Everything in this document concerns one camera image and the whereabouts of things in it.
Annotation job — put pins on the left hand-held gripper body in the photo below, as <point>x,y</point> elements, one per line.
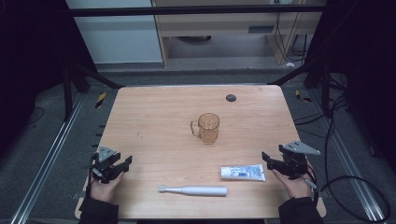
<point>105,153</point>

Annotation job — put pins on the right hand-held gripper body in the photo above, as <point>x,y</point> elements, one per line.
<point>295,161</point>

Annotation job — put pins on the white toothpaste tube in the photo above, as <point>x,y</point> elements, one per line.
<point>243,172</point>

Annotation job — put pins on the amber glass cup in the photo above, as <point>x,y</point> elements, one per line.
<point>208,128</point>

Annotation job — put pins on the white electric toothbrush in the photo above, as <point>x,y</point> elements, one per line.
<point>199,190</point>

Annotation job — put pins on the person's right hand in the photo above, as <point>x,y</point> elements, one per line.
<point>295,186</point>

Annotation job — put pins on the person's left hand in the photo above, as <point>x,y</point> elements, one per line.
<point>106,189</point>

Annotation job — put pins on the grey tape piece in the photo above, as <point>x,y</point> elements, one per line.
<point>77,195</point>

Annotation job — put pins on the yellow black tape strip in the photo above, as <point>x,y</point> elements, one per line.
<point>100,100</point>
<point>302,97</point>

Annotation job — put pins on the black metal stand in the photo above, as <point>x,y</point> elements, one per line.
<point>325,90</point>
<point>67,93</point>

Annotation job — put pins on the dark round table grommet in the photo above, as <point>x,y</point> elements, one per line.
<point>231,98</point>

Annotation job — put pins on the small white floor object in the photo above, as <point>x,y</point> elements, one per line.
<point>289,64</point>

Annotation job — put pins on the white cabinet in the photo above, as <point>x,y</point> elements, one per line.
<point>118,40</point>

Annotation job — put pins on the dark curtain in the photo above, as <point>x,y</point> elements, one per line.
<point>367,62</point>
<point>28,62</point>

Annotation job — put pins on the light wooden desk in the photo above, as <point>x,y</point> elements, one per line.
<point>218,26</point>

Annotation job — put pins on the black horizontal bar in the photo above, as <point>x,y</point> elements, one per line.
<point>186,10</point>

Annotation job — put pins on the aluminium floor rail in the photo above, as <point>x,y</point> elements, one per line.
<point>348,158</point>
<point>46,161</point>

